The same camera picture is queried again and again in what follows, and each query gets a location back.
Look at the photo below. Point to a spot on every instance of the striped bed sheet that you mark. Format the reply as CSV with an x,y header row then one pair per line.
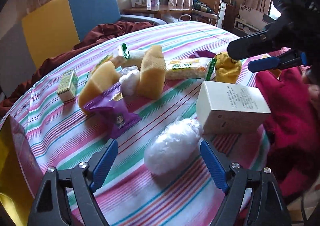
x,y
61,135

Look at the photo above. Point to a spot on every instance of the small white plastic bag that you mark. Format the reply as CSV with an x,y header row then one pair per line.
x,y
129,79

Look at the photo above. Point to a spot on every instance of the gold tin box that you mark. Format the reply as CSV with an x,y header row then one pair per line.
x,y
20,173

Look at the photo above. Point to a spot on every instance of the wooden desk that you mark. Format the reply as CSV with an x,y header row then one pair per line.
x,y
158,11

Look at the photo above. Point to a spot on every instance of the person's right hand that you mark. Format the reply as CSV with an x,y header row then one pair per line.
x,y
313,90

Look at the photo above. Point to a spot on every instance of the tricolour headboard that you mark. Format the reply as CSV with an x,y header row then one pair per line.
x,y
47,32

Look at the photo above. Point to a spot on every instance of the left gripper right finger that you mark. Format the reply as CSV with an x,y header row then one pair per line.
x,y
217,165

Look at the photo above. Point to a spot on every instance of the small purple snack packet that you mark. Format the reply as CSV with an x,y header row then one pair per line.
x,y
202,53

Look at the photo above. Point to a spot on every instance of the large white box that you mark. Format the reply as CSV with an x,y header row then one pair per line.
x,y
224,108

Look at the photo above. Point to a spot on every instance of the yellow sponge block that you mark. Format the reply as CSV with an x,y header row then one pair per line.
x,y
152,73
101,80

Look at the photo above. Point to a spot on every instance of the small green carton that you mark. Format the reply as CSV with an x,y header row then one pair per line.
x,y
67,86

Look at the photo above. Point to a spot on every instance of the red quilt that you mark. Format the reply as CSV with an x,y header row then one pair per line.
x,y
292,129

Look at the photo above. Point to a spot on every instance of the pink jar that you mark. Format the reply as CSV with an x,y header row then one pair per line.
x,y
154,3

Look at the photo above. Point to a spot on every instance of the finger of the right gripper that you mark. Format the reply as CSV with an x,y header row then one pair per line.
x,y
284,61
256,44

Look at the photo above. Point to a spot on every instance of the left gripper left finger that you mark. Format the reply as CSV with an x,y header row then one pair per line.
x,y
100,164

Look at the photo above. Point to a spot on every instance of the maroon blanket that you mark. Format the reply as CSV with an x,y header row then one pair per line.
x,y
98,35

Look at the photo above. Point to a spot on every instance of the large white plastic bag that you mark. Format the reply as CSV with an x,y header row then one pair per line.
x,y
173,146

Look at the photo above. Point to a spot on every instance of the cream sock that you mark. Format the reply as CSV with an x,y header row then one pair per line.
x,y
135,59

